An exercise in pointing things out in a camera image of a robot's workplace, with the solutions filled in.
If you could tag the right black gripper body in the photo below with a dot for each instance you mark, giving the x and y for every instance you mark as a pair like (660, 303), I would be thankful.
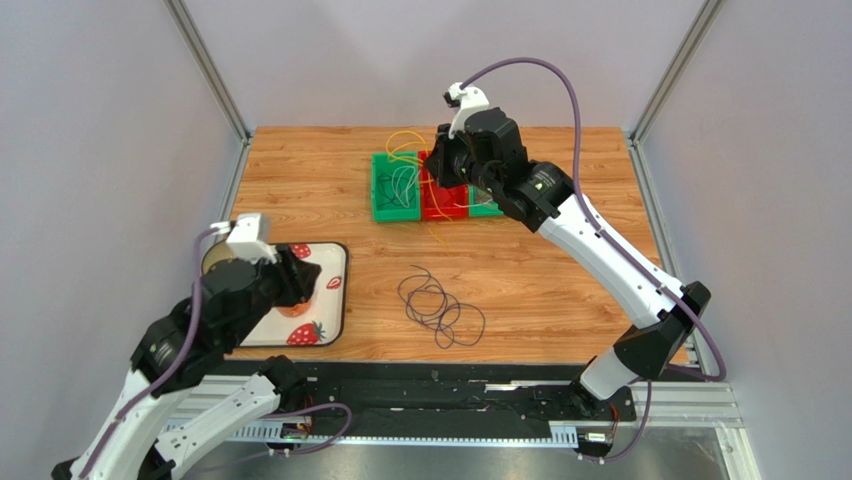
(441, 168)

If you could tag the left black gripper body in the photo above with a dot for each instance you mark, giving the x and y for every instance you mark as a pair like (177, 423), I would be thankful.
(279, 286)

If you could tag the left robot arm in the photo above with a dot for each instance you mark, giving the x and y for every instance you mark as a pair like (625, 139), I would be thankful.
(175, 354)

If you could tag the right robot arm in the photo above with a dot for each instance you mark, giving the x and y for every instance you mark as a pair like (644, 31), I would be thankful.
(661, 309)

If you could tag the right green plastic bin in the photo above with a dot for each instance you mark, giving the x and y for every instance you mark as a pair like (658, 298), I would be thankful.
(481, 204)

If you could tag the green plastic bin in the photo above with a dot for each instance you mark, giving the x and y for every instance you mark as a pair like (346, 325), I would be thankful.
(481, 204)
(395, 193)

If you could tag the strawberry print white tray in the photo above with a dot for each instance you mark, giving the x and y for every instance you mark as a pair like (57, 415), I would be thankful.
(323, 323)

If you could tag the red plastic bin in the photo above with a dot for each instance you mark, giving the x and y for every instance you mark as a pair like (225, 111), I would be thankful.
(438, 203)

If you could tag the beige ceramic bowl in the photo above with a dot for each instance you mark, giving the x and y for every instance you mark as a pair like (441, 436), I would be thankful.
(218, 252)

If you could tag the left green plastic bin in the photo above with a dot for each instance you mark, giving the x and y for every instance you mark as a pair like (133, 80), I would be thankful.
(395, 193)

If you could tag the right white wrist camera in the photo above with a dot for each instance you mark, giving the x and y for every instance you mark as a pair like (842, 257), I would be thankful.
(466, 101)

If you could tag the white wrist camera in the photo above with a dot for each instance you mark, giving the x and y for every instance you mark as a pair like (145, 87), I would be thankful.
(247, 237)
(466, 101)

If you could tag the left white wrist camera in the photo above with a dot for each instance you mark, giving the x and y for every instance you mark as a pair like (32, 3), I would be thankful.
(247, 237)

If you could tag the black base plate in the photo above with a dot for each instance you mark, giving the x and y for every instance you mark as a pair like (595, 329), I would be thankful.
(449, 401)

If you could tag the aluminium frame rail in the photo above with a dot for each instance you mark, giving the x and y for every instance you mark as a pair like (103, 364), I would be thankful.
(676, 405)

